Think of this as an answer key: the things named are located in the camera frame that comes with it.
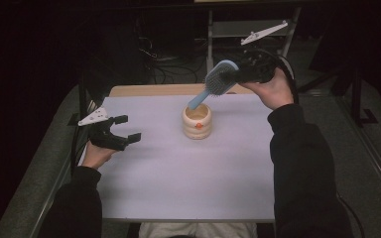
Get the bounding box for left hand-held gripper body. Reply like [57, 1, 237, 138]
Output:
[77, 106, 129, 153]

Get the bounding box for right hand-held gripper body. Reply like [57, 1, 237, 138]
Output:
[235, 20, 290, 84]

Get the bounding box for light blue hairbrush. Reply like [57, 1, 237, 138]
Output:
[187, 59, 240, 111]

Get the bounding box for cream ringed cup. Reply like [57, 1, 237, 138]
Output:
[181, 102, 213, 141]

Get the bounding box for person's left hand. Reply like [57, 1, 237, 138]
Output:
[80, 141, 118, 171]

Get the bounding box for person's right hand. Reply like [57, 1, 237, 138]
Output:
[239, 66, 295, 111]

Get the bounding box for black metal stand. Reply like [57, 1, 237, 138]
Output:
[297, 62, 380, 129]

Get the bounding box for person's light grey clothing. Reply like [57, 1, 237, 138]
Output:
[138, 222, 259, 238]

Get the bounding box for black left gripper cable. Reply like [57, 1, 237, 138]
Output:
[69, 124, 91, 177]

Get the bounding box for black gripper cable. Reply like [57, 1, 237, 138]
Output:
[251, 48, 367, 238]
[69, 124, 91, 177]

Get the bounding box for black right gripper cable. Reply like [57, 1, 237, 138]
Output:
[251, 48, 367, 238]

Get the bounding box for dark metal frame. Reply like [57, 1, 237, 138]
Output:
[66, 73, 111, 128]

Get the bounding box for black cables on floor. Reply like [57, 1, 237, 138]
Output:
[134, 19, 212, 84]

